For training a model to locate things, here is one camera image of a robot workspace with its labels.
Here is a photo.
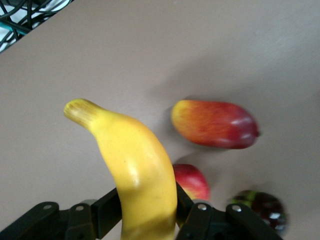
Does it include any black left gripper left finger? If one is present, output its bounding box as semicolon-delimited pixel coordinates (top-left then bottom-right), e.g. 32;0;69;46
0;187;123;240

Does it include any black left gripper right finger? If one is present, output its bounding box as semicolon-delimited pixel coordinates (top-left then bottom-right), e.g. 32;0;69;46
174;180;284;240

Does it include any small red yellow apple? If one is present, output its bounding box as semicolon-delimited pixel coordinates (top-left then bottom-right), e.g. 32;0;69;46
172;163;211;201

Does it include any yellow banana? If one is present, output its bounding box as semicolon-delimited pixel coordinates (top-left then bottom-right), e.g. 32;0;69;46
63;98;179;240

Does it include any dark purple mangosteen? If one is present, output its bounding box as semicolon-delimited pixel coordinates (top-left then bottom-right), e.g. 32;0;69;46
227;189;288;236

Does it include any red yellow mango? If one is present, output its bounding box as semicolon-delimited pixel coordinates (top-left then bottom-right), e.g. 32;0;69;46
171;99;261;150

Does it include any brown table cover sheet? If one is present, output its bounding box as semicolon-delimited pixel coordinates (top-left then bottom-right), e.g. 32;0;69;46
0;0;320;240

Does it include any black cable bundle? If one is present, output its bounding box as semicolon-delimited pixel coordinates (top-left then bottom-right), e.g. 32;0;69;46
0;0;75;53

